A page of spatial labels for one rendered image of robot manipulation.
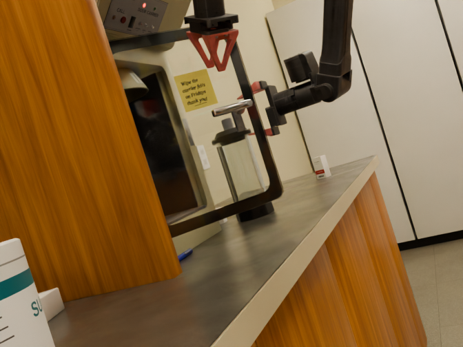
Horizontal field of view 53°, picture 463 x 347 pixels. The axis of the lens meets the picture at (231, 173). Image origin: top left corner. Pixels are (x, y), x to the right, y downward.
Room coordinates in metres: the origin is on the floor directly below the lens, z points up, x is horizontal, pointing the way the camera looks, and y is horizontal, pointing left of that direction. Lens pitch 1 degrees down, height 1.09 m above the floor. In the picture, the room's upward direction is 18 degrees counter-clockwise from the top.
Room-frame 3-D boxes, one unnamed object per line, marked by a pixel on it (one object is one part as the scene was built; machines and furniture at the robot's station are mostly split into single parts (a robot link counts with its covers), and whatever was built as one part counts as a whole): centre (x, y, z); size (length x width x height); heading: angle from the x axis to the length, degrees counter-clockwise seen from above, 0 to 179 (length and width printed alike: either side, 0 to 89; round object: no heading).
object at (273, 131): (1.20, -0.12, 1.16); 0.09 x 0.07 x 0.07; 66
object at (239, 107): (0.96, -0.04, 1.20); 0.10 x 0.05 x 0.03; 115
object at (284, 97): (1.17, -0.18, 1.20); 0.07 x 0.07 x 0.10; 66
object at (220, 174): (0.95, 0.04, 1.19); 0.30 x 0.01 x 0.40; 115
